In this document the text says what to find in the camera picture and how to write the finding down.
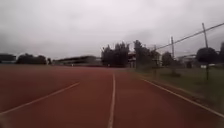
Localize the group of dark trees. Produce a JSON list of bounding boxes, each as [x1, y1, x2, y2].
[[100, 39, 161, 69]]

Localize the building behind trees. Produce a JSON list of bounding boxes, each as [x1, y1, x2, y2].
[[127, 51, 138, 69]]

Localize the low long building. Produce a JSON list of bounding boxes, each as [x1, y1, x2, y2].
[[52, 55, 103, 67]]

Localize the dark bushes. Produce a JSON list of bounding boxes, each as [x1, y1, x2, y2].
[[15, 53, 53, 66]]

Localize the dark round tree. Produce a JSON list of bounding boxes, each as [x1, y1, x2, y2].
[[195, 46, 219, 65]]

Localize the wire mesh fence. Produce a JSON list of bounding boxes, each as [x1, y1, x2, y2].
[[134, 22, 224, 82]]

